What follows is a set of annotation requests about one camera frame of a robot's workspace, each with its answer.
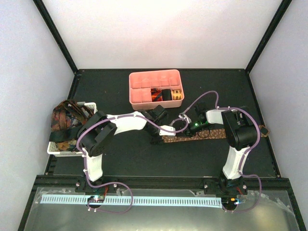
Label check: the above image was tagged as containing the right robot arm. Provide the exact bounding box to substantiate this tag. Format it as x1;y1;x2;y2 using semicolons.
184;106;261;194

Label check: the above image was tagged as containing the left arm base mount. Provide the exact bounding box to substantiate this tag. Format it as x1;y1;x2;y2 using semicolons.
75;178;118;209

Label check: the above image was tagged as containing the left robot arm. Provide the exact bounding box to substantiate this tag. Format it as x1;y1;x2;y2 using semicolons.
76;105;168;192

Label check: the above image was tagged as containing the light blue slotted cable duct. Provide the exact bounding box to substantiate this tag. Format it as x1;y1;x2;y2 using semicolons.
40;194;222;208

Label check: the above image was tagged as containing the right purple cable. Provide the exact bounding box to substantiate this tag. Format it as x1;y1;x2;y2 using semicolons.
179;90;263;214

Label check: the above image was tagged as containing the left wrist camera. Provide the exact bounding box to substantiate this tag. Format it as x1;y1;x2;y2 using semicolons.
159;125;176;136

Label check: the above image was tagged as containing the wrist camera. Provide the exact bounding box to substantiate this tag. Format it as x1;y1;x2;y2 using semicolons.
179;113;192;123
159;125;176;136

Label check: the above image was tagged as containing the left black frame post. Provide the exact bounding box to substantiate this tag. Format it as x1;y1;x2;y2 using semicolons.
33;0;78;74

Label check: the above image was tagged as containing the white basket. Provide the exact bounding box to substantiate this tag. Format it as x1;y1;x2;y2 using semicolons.
47;102;97;157

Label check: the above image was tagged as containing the orange black rolled tie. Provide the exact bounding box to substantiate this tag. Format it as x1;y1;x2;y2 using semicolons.
151;88;163;102

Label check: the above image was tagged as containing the yellow black rolled tie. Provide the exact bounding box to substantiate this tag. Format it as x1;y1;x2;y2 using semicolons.
171;90;182;100

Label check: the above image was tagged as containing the pink divided organizer box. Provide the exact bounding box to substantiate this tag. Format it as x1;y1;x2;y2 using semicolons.
129;69;185;111

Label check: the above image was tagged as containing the brown floral tie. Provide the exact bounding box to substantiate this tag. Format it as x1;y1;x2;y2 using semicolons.
160;125;270;144

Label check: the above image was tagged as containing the right black frame post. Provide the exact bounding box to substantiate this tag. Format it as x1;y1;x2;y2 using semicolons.
245;0;292;74

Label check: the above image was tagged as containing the black frame post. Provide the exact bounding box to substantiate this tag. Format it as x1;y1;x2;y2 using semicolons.
33;0;78;74
245;0;292;74

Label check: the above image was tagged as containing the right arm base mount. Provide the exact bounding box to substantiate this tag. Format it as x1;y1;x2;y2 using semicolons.
203;176;247;212

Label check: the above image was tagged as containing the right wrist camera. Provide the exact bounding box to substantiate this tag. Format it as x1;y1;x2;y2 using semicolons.
179;113;192;123

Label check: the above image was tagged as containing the purple cable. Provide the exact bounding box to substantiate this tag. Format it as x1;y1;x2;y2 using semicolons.
179;90;263;214
76;113;190;214

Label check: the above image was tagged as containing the pile of dark ties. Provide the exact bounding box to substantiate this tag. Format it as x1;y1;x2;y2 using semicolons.
49;99;94;152

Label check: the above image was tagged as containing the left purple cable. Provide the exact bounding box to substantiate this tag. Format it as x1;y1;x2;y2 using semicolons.
76;113;190;214

